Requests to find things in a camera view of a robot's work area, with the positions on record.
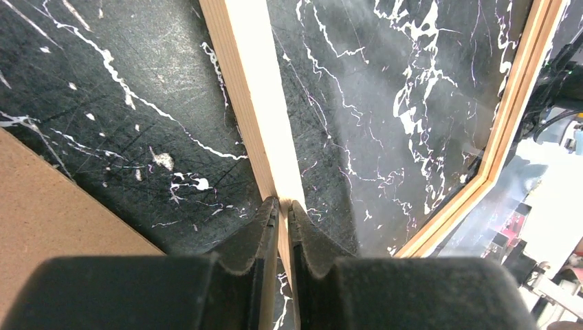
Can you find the brown frame backing board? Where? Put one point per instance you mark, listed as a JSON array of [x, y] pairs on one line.
[[44, 214]]

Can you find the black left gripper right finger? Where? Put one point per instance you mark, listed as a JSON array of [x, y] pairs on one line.
[[333, 289]]

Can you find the wooden picture frame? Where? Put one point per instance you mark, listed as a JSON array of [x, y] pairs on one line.
[[243, 43]]

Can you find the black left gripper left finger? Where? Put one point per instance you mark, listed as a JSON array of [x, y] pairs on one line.
[[229, 287]]

